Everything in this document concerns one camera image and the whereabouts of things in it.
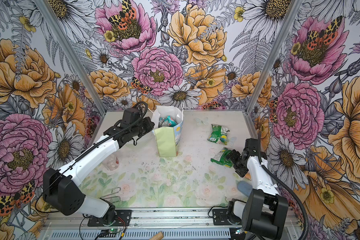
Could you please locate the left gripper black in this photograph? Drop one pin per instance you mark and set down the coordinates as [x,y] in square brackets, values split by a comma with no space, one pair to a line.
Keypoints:
[150,125]

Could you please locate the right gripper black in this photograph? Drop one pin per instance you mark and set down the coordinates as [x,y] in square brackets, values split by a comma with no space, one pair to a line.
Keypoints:
[233,155]

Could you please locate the green snack bag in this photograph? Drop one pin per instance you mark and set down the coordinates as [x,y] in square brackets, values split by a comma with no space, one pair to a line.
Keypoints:
[221,158]

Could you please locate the green Fox's candy bag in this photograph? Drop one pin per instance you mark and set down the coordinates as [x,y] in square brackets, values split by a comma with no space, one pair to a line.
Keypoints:
[219,134]

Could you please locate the white green paper bag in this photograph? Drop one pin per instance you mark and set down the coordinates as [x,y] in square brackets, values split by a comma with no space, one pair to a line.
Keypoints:
[168,138]

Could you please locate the teal Fox's candy bag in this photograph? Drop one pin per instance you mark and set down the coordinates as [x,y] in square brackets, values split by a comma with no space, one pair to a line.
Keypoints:
[167,121]

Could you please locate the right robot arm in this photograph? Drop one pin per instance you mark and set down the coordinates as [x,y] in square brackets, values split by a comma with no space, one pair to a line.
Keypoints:
[264,213]

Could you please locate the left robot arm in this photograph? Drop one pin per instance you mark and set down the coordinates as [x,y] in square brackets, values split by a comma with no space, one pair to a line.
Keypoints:
[61,187]

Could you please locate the grey blue oval pad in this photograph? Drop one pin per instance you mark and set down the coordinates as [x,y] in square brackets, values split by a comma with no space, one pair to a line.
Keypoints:
[245,188]

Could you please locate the clear plastic cup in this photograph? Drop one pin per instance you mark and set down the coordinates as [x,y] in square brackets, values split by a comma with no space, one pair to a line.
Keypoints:
[111,162]

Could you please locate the metal paper clip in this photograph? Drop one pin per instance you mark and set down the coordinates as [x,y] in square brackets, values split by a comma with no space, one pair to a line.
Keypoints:
[113,197]

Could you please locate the green circuit board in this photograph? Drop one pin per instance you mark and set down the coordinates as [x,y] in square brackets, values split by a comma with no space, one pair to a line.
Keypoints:
[111,231]

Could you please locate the wooden stick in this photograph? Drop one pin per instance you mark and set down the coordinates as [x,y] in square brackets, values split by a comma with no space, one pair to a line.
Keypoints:
[158,236]

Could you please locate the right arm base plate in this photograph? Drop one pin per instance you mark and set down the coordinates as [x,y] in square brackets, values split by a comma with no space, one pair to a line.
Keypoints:
[221,217]

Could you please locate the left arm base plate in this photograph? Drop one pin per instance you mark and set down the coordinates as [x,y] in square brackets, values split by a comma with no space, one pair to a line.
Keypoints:
[117,218]

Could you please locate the aluminium front rail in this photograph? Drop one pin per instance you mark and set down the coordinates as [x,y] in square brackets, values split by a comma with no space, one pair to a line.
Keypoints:
[142,218]

